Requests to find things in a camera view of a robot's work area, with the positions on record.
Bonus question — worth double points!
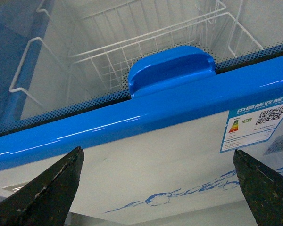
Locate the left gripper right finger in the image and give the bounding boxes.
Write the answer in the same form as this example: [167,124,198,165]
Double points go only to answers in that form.
[233,149,283,226]

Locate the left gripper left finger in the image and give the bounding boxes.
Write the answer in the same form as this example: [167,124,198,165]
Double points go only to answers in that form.
[0,147,84,226]

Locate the glass sliding lid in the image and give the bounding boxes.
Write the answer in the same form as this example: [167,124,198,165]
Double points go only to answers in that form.
[0,42,283,139]

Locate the white blue chest freezer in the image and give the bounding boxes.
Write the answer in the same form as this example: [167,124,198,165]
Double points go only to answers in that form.
[0,0,283,225]

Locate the white wire freezer basket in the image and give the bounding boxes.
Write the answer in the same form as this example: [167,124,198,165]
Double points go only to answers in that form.
[9,0,263,111]

